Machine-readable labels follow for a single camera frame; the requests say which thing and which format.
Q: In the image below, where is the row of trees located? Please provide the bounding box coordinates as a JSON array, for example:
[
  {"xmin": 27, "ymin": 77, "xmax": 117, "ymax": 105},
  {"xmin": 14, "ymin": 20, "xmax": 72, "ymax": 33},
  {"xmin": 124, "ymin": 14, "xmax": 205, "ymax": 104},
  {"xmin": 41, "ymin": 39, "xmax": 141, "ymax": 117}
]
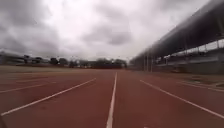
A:
[{"xmin": 22, "ymin": 55, "xmax": 128, "ymax": 70}]

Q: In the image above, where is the red running track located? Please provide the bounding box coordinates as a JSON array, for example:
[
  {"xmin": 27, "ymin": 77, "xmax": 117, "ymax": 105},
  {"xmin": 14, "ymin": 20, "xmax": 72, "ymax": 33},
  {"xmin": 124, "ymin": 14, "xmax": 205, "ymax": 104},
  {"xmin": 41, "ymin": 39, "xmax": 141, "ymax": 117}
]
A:
[{"xmin": 0, "ymin": 68, "xmax": 224, "ymax": 128}]

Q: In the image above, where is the roofed grandstand building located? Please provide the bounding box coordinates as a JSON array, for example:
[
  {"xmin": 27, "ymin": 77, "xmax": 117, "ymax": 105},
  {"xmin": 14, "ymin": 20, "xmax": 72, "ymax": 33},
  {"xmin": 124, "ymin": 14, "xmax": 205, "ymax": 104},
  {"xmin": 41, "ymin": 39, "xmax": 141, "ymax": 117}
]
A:
[{"xmin": 129, "ymin": 0, "xmax": 224, "ymax": 76}]

